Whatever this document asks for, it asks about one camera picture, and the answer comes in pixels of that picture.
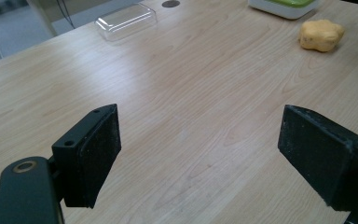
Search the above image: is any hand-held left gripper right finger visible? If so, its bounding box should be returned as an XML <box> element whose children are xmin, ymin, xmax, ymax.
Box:
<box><xmin>277</xmin><ymin>104</ymin><xmax>358</xmax><ymax>213</ymax></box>

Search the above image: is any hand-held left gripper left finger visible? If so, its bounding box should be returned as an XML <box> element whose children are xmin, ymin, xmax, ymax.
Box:
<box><xmin>51</xmin><ymin>103</ymin><xmax>122</xmax><ymax>209</ymax></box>

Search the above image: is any clear plastic container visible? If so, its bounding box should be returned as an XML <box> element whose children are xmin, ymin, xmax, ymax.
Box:
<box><xmin>94</xmin><ymin>3</ymin><xmax>158</xmax><ymax>43</ymax></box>

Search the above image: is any white table leg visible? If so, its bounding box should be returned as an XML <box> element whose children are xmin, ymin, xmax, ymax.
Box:
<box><xmin>26</xmin><ymin>0</ymin><xmax>59</xmax><ymax>39</ymax></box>

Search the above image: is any white and green soap dish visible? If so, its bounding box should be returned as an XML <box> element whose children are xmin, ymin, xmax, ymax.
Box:
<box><xmin>247</xmin><ymin>0</ymin><xmax>322</xmax><ymax>21</ymax></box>

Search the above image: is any black cable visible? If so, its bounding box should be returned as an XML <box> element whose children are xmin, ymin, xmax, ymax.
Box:
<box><xmin>55</xmin><ymin>0</ymin><xmax>76</xmax><ymax>30</ymax></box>

